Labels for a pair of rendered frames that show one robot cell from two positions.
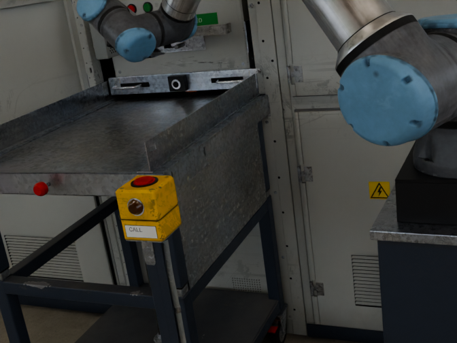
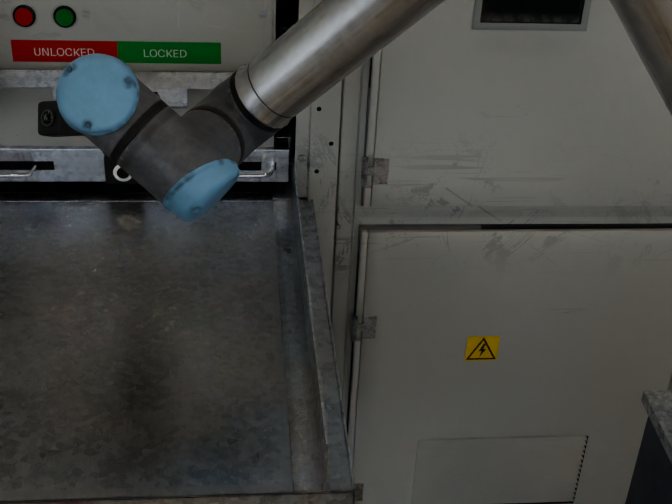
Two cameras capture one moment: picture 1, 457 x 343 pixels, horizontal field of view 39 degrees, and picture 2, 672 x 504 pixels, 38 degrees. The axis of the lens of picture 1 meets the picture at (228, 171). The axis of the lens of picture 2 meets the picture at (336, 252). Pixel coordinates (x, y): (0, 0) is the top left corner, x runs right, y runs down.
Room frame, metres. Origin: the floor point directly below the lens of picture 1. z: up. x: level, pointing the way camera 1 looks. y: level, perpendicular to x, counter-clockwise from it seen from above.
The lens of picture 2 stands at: (0.63, 0.58, 1.61)
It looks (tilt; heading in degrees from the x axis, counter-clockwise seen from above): 30 degrees down; 329
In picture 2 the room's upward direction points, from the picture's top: 3 degrees clockwise
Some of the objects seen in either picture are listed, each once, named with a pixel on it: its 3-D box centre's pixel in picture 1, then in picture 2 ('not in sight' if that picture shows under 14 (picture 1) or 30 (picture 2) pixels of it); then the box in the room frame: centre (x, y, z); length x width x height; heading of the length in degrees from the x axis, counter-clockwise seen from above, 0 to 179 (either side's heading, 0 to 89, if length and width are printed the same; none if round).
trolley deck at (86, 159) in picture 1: (124, 139); (101, 334); (1.72, 0.27, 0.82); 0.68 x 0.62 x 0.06; 155
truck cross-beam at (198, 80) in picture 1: (182, 80); (126, 159); (2.08, 0.11, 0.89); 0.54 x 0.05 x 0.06; 65
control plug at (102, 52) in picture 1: (103, 30); not in sight; (2.09, 0.33, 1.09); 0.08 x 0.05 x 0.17; 155
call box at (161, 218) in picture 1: (149, 207); not in sight; (1.08, 0.15, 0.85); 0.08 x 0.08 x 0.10; 65
